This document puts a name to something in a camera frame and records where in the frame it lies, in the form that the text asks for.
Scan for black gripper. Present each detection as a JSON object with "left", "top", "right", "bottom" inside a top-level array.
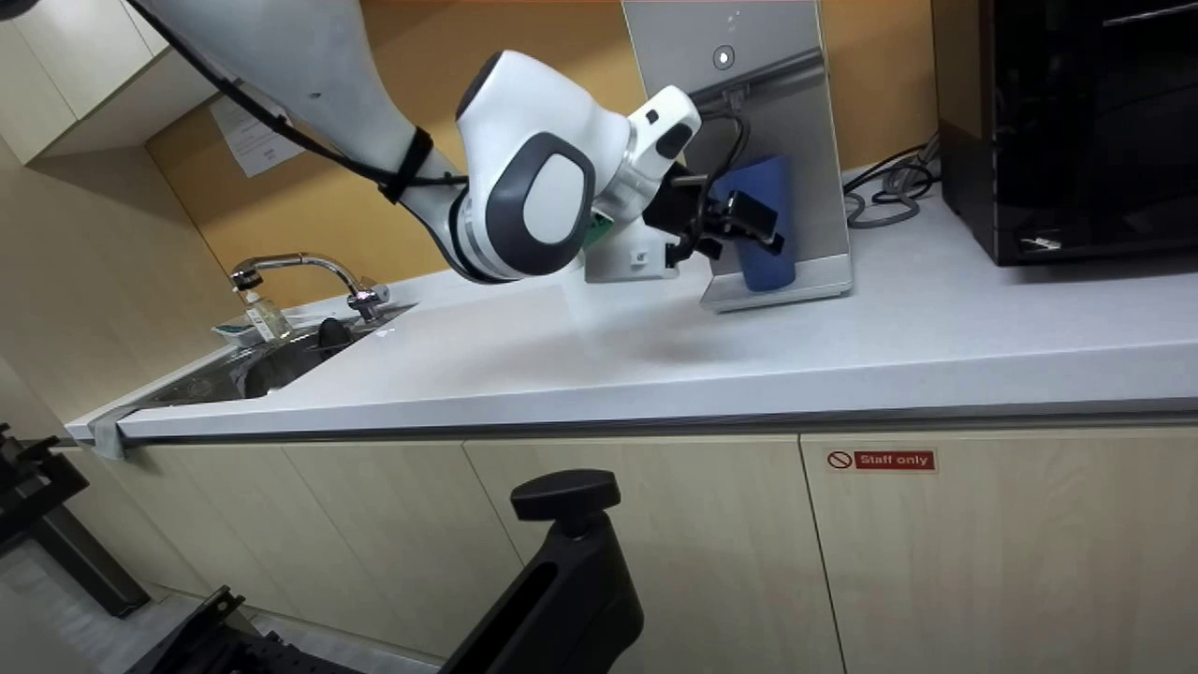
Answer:
[{"left": 639, "top": 170, "right": 795, "bottom": 275}]

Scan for blue plastic cup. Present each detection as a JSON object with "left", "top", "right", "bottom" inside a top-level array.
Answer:
[{"left": 704, "top": 152, "right": 800, "bottom": 296}]

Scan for white water dispenser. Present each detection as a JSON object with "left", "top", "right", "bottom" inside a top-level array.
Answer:
[{"left": 617, "top": 0, "right": 861, "bottom": 318}]

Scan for red warning sticker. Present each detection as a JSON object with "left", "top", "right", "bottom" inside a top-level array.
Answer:
[{"left": 825, "top": 444, "right": 940, "bottom": 476}]

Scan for light wood cabinet door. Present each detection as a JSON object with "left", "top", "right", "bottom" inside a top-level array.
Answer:
[
  {"left": 462, "top": 432, "right": 852, "bottom": 674},
  {"left": 69, "top": 440, "right": 441, "bottom": 657},
  {"left": 277, "top": 433, "right": 555, "bottom": 668},
  {"left": 799, "top": 423, "right": 1198, "bottom": 674}
]

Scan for black microwave oven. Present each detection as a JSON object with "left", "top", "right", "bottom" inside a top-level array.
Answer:
[{"left": 929, "top": 0, "right": 1198, "bottom": 275}]

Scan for chrome sink faucet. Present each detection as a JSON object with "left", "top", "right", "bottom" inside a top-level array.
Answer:
[{"left": 223, "top": 247, "right": 392, "bottom": 330}]

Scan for stainless steel sink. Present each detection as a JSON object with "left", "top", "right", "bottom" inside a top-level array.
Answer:
[{"left": 124, "top": 303, "right": 419, "bottom": 411}]

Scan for black metal stand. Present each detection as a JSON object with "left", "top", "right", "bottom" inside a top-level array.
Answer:
[{"left": 0, "top": 423, "right": 156, "bottom": 622}]

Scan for dispenser power cable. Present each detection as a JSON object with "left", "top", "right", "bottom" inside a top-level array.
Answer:
[{"left": 842, "top": 139, "right": 946, "bottom": 234}]

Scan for white paper wall notice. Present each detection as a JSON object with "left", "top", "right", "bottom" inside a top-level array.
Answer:
[{"left": 201, "top": 91, "right": 311, "bottom": 182}]

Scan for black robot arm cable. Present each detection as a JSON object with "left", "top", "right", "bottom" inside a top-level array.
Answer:
[{"left": 124, "top": 0, "right": 473, "bottom": 207}]

